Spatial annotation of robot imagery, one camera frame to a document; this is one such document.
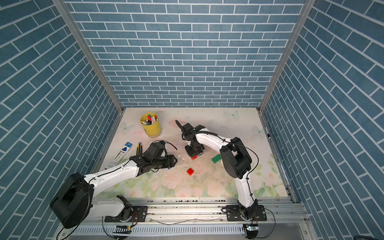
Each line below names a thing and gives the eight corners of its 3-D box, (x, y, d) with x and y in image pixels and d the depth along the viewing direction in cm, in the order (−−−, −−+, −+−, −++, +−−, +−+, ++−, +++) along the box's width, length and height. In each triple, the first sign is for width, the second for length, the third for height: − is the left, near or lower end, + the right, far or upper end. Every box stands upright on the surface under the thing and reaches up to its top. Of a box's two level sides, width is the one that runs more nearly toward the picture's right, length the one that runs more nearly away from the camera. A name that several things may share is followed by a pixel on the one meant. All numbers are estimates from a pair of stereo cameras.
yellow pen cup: (144, 138, 105) (138, 125, 94) (148, 126, 113) (142, 112, 101) (160, 138, 106) (156, 125, 94) (162, 126, 113) (159, 112, 101)
